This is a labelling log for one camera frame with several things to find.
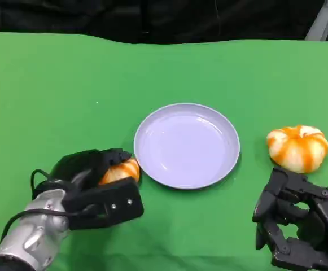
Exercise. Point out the grey metal frame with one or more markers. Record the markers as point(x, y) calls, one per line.
point(327, 22)

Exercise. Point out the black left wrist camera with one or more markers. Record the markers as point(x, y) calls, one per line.
point(110, 203)

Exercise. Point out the orange and white bread roll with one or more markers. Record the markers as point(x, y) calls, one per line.
point(121, 172)
point(297, 149)

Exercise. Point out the black backdrop curtain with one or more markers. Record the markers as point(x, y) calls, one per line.
point(152, 19)

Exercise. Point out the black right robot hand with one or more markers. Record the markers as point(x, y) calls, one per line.
point(324, 217)

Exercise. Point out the lilac plate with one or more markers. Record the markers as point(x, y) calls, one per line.
point(186, 146)

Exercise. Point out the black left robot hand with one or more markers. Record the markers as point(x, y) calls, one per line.
point(76, 166)

